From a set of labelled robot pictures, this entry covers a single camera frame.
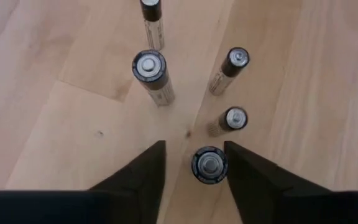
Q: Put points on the large black silver battery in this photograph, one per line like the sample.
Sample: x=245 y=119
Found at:
x=151 y=70
x=209 y=165

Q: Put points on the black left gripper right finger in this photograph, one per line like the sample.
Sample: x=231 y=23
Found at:
x=259 y=189

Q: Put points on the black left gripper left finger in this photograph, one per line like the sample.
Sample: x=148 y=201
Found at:
x=135 y=189

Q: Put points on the black and silver battery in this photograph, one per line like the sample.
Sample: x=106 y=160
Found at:
x=152 y=18

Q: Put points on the small black silver battery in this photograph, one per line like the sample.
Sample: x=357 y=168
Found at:
x=233 y=63
x=233 y=119

